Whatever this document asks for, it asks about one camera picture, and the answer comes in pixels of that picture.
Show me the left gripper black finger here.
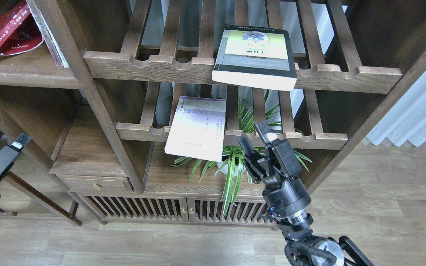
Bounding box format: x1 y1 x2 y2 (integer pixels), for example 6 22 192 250
0 133 32 182

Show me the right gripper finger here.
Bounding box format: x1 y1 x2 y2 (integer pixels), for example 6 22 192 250
238 134 258 161
255 120 278 146

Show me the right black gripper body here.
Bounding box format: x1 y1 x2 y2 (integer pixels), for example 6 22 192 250
244 140 311 226

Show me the green and black book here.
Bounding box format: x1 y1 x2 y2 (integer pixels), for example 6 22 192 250
212 25 297 91

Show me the red book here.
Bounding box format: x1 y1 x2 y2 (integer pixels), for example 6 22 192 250
0 0 44 56

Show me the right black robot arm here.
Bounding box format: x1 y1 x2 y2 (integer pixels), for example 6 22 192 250
238 121 372 266

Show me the green spider plant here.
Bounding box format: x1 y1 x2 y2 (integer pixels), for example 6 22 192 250
171 100 312 218

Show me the white plant pot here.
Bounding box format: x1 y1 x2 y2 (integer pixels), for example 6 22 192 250
217 159 249 176

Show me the white and purple book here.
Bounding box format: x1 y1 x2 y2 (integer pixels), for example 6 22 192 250
165 96 226 162

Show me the dark wooden bookshelf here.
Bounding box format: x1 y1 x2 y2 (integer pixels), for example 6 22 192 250
0 0 426 225

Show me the white standing book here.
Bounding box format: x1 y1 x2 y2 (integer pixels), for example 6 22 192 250
26 0 69 68

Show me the white curtain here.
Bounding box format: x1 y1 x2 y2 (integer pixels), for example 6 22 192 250
366 71 426 146

